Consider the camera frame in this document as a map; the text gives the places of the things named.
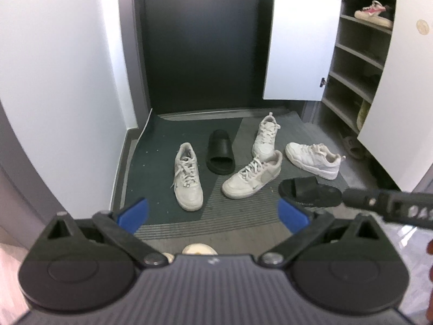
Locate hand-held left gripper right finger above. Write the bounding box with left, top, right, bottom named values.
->
left=259, top=198, right=389, bottom=267

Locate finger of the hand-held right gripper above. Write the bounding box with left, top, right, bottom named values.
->
left=342, top=190, right=389, bottom=215

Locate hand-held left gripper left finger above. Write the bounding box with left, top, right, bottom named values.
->
left=35, top=197, right=168, bottom=267

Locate black slide sandal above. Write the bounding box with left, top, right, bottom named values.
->
left=278, top=177, right=343, bottom=208
left=206, top=129, right=235, bottom=174

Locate white sneaker with beige swoosh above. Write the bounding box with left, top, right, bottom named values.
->
left=221, top=149, right=283, bottom=200
left=173, top=142, right=204, bottom=212

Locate chunky white sneaker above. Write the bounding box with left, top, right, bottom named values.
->
left=252, top=112, right=281, bottom=160
left=285, top=142, right=346, bottom=180

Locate tan sandal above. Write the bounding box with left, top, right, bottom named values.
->
left=340, top=132, right=366, bottom=160

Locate two-tone grey door mat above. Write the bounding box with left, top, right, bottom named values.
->
left=110, top=108, right=349, bottom=244

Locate pale green shoe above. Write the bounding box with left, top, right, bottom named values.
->
left=357, top=100, right=371, bottom=131

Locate plain white cabinet door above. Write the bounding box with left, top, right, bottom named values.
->
left=262, top=0, right=344, bottom=102

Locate pink and white sneaker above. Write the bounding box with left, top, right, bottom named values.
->
left=354, top=0, right=395, bottom=29

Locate dark entry door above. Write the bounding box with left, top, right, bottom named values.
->
left=133, top=0, right=278, bottom=119

